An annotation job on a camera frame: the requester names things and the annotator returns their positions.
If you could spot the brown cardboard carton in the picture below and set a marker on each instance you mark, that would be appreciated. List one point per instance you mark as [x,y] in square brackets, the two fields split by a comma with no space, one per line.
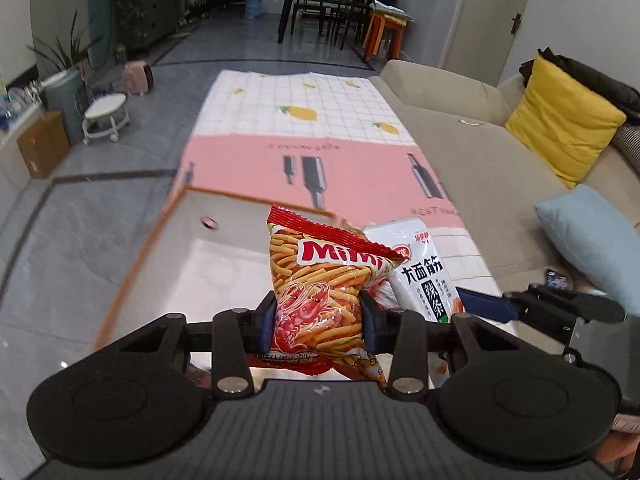
[42,145]

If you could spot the white round rolling stool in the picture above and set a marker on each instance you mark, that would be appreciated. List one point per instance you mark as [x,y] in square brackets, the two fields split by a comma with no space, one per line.
[105,110]

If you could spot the white door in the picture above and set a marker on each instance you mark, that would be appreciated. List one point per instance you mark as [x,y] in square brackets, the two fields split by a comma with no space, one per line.
[490,15]

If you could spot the orange plastic stool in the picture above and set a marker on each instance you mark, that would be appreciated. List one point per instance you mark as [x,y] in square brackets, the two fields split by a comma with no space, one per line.
[382,35]

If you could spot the grey round bin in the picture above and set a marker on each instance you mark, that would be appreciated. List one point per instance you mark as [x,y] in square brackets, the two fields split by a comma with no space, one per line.
[65,105]

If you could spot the small dark gadget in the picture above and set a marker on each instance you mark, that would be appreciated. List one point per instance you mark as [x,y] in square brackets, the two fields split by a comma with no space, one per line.
[557,278]

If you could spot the person's leg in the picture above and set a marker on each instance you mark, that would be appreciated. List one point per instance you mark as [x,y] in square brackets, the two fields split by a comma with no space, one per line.
[622,437]

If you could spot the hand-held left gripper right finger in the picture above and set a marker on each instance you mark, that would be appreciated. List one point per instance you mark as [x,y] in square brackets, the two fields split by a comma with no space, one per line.
[369,327]

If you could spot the white spicy strip packet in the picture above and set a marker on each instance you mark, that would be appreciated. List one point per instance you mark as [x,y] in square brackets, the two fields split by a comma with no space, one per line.
[420,270]

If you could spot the light blue pillow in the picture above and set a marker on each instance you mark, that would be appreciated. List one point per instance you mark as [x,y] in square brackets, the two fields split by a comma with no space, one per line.
[590,230]

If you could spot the spiky potted plant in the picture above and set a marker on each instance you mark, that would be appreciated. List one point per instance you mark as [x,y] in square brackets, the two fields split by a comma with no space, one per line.
[67,50]

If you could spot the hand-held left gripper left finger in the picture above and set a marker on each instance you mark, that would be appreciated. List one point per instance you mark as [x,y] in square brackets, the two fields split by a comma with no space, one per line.
[266,327]

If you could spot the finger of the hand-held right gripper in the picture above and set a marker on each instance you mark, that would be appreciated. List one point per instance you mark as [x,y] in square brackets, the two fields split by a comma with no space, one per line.
[487,305]

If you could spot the beige sofa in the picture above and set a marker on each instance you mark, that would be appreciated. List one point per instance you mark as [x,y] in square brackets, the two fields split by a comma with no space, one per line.
[475,160]

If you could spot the striped cushion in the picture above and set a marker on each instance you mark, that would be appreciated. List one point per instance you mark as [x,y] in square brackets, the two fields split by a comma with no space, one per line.
[629,140]

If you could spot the red shrimp stick snack bag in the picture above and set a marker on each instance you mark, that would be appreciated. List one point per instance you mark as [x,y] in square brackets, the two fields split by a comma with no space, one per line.
[320,290]

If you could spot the dark slatted cabinet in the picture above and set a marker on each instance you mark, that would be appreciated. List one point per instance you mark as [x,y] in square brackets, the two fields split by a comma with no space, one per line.
[150,5]

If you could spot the yellow pillow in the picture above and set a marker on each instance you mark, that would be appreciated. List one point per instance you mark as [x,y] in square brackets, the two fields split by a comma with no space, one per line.
[565,120]

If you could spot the green cloth on stool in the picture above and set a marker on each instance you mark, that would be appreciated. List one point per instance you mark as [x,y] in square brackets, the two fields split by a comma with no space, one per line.
[392,10]

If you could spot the pink and white printed mat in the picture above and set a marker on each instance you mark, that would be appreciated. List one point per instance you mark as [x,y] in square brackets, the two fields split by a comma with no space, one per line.
[350,170]

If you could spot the pink small appliance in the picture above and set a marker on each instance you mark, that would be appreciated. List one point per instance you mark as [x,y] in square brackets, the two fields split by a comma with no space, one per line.
[139,77]

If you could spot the orange cardboard box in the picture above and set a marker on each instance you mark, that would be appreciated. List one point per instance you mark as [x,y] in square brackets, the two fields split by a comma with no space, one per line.
[225,260]

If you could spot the blue water bottle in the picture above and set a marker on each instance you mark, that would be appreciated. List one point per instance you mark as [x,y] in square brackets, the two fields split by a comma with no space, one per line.
[254,7]

